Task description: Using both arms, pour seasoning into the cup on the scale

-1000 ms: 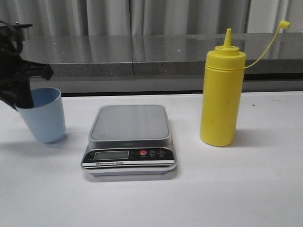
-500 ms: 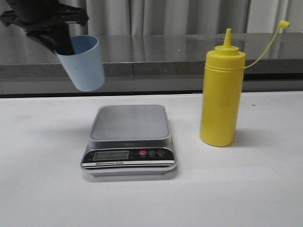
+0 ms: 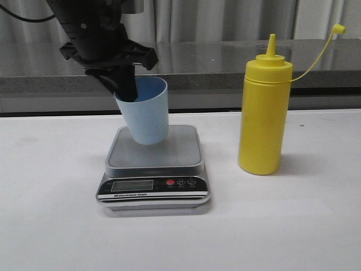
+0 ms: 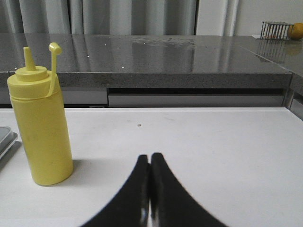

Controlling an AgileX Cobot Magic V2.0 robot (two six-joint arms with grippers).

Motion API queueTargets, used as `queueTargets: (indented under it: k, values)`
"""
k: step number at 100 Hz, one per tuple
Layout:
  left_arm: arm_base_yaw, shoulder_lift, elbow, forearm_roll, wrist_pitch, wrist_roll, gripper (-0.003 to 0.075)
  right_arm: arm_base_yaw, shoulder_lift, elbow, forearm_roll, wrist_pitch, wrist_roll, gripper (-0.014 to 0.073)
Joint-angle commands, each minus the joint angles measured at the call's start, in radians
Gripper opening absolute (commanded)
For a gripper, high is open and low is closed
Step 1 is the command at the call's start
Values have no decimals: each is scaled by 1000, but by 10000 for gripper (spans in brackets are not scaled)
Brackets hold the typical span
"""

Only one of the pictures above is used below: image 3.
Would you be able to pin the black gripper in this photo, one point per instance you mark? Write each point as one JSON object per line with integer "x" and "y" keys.
{"x": 98, "y": 40}

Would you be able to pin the light blue plastic cup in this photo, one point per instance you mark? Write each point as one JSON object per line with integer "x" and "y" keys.
{"x": 147, "y": 116}

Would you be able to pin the yellow squeeze bottle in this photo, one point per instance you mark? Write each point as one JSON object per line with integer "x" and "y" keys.
{"x": 266, "y": 91}

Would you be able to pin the silver digital kitchen scale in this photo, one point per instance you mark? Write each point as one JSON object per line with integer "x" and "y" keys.
{"x": 169, "y": 174}

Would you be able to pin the grey curtain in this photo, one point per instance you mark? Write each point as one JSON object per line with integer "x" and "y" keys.
{"x": 166, "y": 21}

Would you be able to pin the grey stone counter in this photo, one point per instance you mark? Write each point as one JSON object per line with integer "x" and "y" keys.
{"x": 202, "y": 77}

